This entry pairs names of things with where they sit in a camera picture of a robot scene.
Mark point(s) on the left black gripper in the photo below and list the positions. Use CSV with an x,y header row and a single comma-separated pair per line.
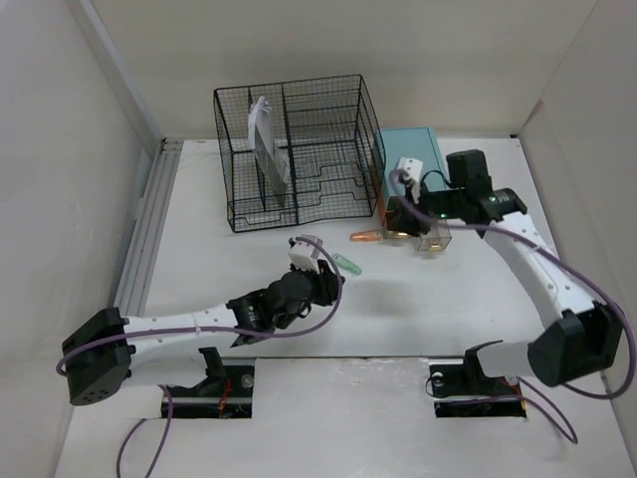
x,y
326,284

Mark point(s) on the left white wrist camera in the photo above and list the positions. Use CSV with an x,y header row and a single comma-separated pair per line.
x,y
304,255

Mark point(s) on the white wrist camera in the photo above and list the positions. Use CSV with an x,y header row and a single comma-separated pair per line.
x,y
410,173
304,255

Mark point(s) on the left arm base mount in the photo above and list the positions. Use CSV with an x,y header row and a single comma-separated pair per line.
x,y
222,389

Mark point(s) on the orange highlighter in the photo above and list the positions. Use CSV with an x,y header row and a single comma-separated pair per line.
x,y
366,236

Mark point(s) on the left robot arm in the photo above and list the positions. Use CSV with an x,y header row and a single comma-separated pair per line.
x,y
110,351

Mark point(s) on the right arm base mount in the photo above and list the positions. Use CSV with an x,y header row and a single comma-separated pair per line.
x,y
461,390

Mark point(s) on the green highlighter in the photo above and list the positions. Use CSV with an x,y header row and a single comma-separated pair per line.
x,y
347,265

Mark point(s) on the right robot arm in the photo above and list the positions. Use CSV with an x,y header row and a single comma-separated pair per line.
x,y
581,328

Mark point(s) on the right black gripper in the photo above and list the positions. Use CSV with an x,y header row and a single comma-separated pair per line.
x,y
420,199

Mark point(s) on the black setup guide booklet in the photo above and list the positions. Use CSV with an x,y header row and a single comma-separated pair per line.
x,y
273,162

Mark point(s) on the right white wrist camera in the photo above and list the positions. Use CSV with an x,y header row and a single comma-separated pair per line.
x,y
410,173

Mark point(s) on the black wire mesh organizer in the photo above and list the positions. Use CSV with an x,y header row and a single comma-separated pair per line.
x,y
328,129

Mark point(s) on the aluminium rail frame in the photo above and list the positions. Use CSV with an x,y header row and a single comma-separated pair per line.
x,y
153,189

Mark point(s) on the teal and orange drawer box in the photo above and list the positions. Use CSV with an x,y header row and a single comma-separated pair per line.
x,y
416,150

